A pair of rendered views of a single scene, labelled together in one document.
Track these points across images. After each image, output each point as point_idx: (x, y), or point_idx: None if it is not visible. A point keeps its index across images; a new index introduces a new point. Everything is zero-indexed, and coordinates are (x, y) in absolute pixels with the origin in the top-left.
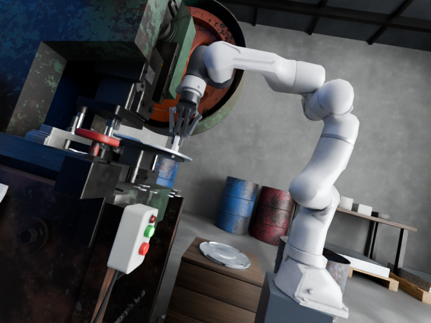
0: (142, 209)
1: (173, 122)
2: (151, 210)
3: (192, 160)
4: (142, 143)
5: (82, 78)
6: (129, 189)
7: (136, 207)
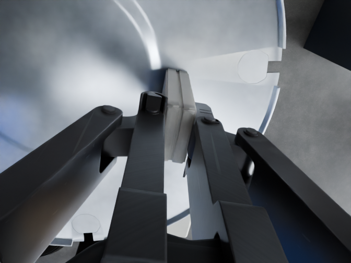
0: (177, 231)
1: (76, 191)
2: (189, 225)
3: (282, 47)
4: (73, 226)
5: None
6: None
7: (169, 231)
